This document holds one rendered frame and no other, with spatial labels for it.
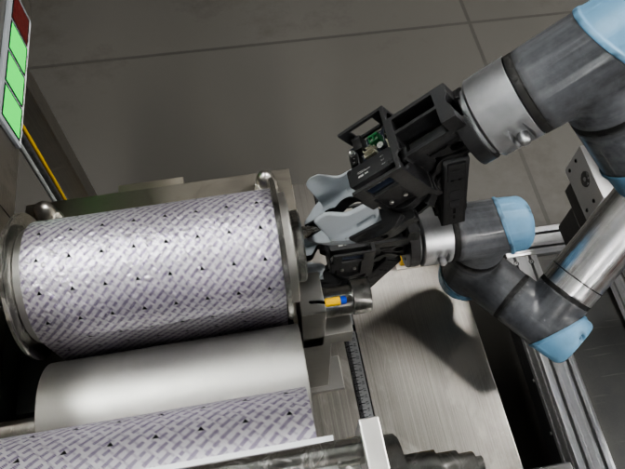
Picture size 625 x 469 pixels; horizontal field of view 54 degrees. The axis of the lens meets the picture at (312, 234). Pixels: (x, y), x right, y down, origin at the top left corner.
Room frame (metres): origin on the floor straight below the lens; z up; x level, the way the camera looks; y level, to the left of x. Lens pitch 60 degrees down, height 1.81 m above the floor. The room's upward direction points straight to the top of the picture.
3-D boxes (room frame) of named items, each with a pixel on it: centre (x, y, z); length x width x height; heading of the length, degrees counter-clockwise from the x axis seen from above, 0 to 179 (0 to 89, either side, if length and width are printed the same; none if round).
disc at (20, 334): (0.27, 0.28, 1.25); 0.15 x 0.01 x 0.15; 10
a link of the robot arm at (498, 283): (0.40, -0.24, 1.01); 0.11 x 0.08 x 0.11; 46
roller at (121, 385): (0.17, 0.13, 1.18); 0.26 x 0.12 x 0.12; 100
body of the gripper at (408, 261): (0.39, -0.07, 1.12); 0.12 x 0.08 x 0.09; 100
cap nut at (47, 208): (0.47, 0.39, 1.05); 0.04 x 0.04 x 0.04
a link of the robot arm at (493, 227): (0.41, -0.23, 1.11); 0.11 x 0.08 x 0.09; 100
